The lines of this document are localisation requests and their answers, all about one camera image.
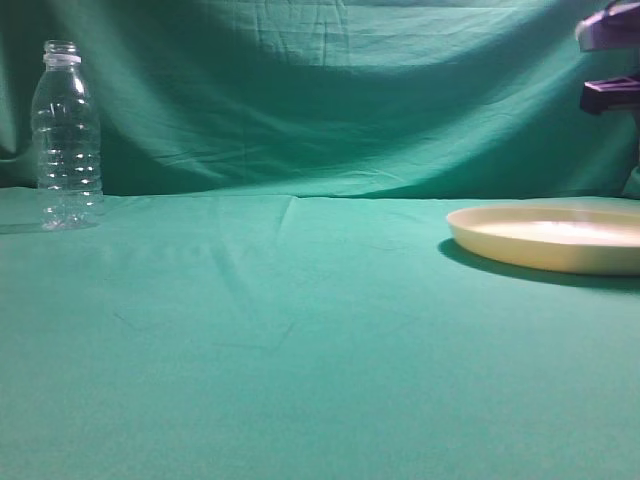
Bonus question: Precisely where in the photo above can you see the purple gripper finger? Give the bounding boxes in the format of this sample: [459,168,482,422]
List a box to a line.
[580,76,639,115]
[575,1,639,52]

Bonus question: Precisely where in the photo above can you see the cream plastic plate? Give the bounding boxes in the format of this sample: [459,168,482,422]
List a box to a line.
[446,205,639,276]

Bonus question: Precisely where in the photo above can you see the green cloth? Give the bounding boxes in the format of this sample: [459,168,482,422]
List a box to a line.
[1,1,639,479]

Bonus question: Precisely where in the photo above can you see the clear plastic bottle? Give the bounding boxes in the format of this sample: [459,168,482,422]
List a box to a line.
[31,40,103,231]

